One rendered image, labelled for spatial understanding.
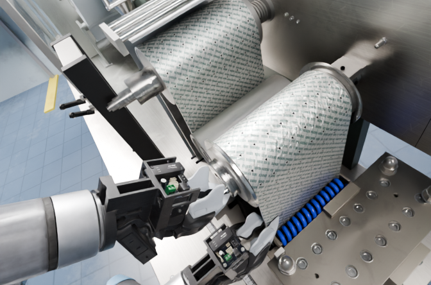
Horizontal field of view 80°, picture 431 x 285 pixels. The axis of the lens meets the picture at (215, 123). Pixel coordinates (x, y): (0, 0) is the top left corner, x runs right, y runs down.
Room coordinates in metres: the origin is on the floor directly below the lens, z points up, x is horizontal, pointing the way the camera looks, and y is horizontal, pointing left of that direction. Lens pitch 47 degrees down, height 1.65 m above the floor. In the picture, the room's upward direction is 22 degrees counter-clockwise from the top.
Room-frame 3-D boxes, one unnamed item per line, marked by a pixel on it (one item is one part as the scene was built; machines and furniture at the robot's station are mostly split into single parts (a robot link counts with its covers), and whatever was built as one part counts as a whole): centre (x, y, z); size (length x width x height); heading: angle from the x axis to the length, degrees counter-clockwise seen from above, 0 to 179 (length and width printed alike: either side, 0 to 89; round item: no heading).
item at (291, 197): (0.23, -0.13, 1.11); 0.23 x 0.01 x 0.18; 109
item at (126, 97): (0.45, 0.17, 1.34); 0.06 x 0.03 x 0.03; 109
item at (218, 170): (0.24, 0.02, 1.25); 0.07 x 0.02 x 0.07; 19
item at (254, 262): (0.15, 0.03, 1.09); 0.09 x 0.05 x 0.02; 108
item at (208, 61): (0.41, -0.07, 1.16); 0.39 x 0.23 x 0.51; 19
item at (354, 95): (0.32, -0.23, 1.25); 0.15 x 0.01 x 0.15; 19
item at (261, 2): (0.57, -0.19, 1.34); 0.07 x 0.07 x 0.07; 19
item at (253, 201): (0.24, 0.01, 1.25); 0.15 x 0.01 x 0.15; 19
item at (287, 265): (0.12, -0.02, 1.05); 0.04 x 0.04 x 0.04
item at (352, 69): (0.34, -0.27, 1.28); 0.06 x 0.05 x 0.02; 109
